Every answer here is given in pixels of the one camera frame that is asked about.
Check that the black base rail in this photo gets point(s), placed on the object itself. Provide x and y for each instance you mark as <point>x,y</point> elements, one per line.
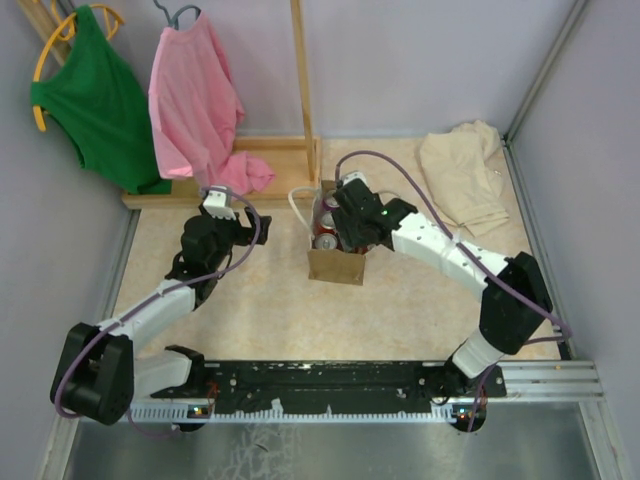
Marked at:
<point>335,392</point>

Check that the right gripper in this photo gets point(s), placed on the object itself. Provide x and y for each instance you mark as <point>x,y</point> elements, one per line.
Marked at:
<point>348,237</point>

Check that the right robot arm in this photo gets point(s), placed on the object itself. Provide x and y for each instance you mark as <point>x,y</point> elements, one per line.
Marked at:
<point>513,297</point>

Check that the wooden clothes rack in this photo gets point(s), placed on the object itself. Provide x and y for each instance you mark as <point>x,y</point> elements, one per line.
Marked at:
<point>296,160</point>

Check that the beige folded cloth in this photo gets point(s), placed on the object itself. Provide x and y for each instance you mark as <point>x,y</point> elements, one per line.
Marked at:
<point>462,186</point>

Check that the brown canvas bag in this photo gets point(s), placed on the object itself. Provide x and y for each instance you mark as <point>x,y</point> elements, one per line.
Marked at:
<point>334,266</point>

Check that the back purple soda can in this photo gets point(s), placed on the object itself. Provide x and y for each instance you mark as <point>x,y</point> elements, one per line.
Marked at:
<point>329,202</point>

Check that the front red soda can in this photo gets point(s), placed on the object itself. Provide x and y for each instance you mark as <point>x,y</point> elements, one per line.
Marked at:
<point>326,241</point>

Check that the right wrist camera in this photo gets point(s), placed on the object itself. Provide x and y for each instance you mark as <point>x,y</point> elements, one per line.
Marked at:
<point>351,177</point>

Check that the green tank top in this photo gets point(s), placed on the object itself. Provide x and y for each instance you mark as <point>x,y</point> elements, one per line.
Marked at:
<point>97,101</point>

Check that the middle red soda can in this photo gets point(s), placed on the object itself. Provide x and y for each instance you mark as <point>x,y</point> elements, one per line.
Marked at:
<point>325,223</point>

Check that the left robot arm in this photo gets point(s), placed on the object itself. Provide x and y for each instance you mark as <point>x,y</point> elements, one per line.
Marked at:
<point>100,372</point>

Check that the pink t-shirt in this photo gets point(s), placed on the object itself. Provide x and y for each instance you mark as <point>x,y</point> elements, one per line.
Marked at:
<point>195,111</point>

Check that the red soda can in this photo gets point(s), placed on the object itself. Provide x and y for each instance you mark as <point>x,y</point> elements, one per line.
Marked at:
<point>326,241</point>
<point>325,223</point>

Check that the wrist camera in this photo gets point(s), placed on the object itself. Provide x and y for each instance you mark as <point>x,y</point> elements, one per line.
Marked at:
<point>351,177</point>
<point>217,201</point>

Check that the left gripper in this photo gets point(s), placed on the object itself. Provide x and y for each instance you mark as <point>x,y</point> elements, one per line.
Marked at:
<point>244,236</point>

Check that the grey hanger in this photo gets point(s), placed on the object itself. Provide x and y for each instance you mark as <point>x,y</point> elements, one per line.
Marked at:
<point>173,19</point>

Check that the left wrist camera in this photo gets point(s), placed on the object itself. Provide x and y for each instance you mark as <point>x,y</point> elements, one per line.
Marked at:
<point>217,201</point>

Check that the aluminium frame profile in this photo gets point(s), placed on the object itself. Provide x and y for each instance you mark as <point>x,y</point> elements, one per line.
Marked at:
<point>526,382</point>

